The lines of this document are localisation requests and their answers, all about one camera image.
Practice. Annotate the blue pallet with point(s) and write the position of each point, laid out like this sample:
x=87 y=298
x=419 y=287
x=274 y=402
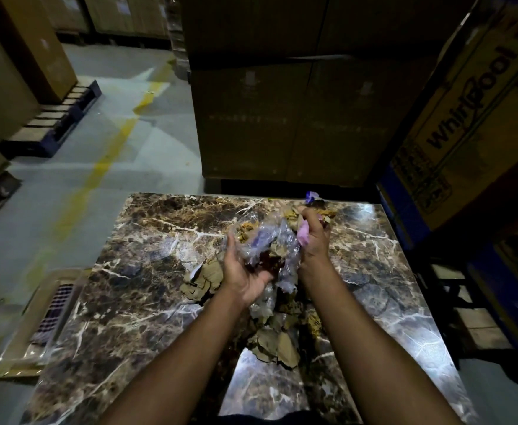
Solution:
x=42 y=128

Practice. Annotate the person's left hand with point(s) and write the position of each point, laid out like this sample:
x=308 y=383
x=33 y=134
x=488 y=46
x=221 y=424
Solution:
x=243 y=281

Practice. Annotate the person's right hand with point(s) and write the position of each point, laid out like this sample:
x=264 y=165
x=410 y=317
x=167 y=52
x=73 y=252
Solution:
x=319 y=243

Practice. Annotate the person's right forearm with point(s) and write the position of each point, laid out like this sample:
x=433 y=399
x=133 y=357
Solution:
x=374 y=362

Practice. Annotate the grey wrapped pallet load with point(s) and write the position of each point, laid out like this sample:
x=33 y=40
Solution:
x=178 y=39

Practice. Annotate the beige background cardboard box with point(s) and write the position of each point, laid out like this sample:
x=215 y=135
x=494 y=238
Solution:
x=64 y=13
x=108 y=13
x=148 y=15

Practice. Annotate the large dark cardboard box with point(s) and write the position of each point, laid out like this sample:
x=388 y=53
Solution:
x=285 y=128
x=307 y=22

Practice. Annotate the person's left forearm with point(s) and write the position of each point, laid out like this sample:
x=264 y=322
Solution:
x=183 y=367

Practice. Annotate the marble pattern table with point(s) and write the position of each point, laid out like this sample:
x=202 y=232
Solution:
x=144 y=283

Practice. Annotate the wooden pallet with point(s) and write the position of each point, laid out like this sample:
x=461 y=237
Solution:
x=480 y=323

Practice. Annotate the brown cardboard box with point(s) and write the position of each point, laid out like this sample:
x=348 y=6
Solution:
x=42 y=48

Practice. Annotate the clear bubble wrap sheet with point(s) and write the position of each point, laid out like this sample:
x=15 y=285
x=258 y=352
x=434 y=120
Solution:
x=263 y=241

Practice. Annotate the checked cloth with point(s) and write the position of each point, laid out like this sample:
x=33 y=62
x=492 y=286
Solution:
x=55 y=312

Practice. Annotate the pile of cardboard and paper scraps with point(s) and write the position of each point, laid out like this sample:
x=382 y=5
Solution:
x=276 y=345

